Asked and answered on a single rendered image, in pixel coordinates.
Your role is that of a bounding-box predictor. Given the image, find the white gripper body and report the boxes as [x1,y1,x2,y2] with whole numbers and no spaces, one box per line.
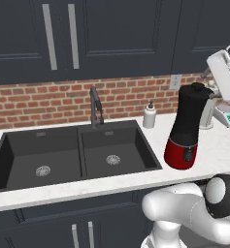
[206,49,230,103]

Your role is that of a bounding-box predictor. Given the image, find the black blender lid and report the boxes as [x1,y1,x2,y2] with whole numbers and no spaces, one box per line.
[190,81,207,92]

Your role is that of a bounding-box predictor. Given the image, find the black and red blender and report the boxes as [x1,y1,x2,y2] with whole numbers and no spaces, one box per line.
[163,82,215,171]

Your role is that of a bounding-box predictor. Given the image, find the white scale with green display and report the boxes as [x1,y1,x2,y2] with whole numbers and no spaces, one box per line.
[214,104,230,129]

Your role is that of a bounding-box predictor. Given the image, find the white soap dispenser bottle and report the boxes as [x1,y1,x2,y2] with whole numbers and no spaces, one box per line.
[142,99,157,130]

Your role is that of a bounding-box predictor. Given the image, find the dark grey sink tap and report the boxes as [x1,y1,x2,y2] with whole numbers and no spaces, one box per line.
[88,85,105,130]

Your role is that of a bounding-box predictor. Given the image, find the black double sink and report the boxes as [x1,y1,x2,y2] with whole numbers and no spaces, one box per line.
[0,119,164,195]

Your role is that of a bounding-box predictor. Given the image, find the dark base cupboard door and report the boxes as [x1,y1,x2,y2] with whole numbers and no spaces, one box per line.
[81,201,156,248]
[0,211,84,248]

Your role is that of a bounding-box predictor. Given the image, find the dark panel under sink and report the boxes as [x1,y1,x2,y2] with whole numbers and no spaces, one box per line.
[17,191,144,225]

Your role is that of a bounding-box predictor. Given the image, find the white wall outlet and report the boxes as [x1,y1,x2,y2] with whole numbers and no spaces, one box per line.
[169,74,183,91]

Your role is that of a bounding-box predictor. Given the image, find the grey bar cupboard handle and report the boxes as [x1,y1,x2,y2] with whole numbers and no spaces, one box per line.
[87,220,95,248]
[71,223,80,248]
[41,3,59,72]
[67,3,81,71]

